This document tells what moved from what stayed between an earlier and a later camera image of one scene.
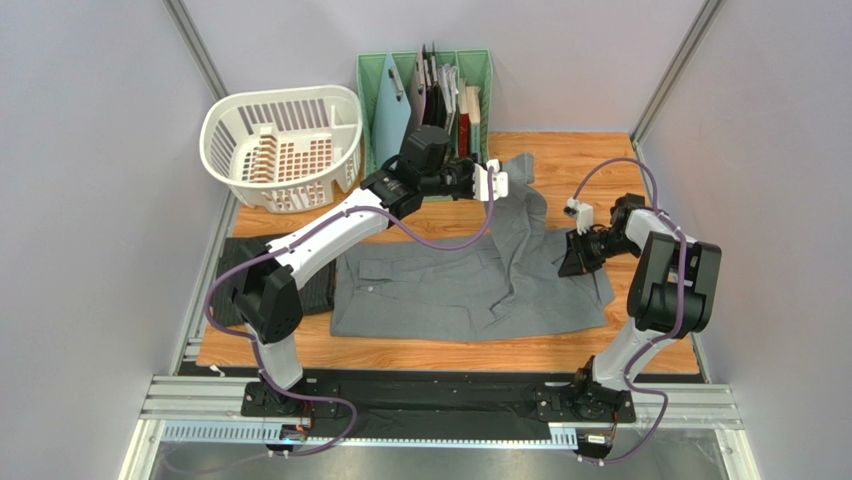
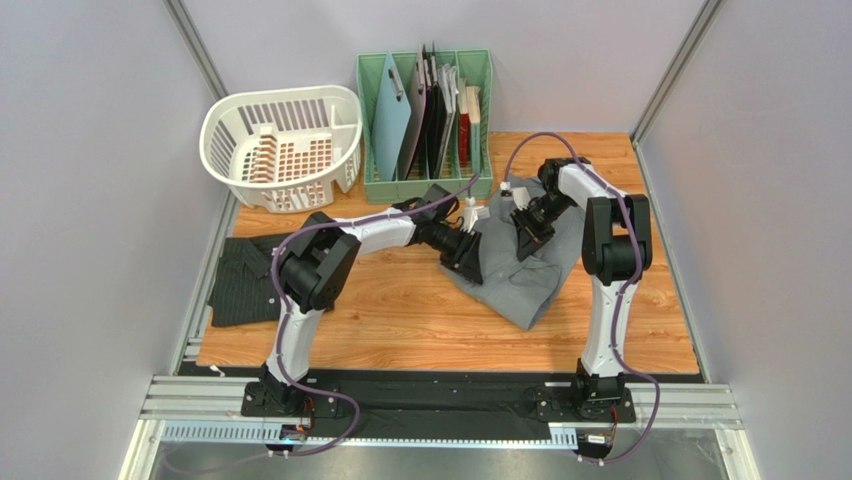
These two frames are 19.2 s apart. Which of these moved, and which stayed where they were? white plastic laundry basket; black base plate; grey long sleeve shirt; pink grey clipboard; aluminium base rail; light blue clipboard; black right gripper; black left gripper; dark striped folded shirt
Moved: black left gripper; grey long sleeve shirt; black right gripper
Stayed: pink grey clipboard; aluminium base rail; black base plate; dark striped folded shirt; white plastic laundry basket; light blue clipboard
